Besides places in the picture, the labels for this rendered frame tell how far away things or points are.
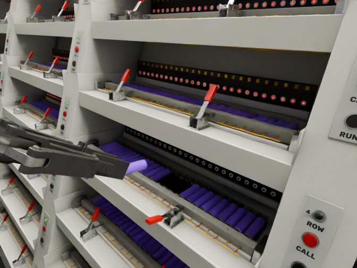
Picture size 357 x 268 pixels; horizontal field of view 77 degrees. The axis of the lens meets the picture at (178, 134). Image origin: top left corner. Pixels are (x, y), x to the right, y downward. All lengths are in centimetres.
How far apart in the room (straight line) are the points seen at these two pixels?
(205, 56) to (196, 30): 22
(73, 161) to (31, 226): 88
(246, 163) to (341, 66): 18
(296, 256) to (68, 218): 66
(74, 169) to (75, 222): 53
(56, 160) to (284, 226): 30
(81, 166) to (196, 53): 50
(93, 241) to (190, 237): 36
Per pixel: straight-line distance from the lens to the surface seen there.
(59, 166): 28
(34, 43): 143
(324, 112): 34
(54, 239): 93
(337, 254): 37
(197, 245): 46
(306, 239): 36
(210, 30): 45
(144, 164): 42
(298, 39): 38
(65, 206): 87
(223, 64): 64
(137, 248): 68
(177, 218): 48
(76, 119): 76
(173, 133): 45
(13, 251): 137
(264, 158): 36
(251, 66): 61
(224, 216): 50
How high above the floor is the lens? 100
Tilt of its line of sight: 8 degrees down
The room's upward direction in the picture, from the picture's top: 15 degrees clockwise
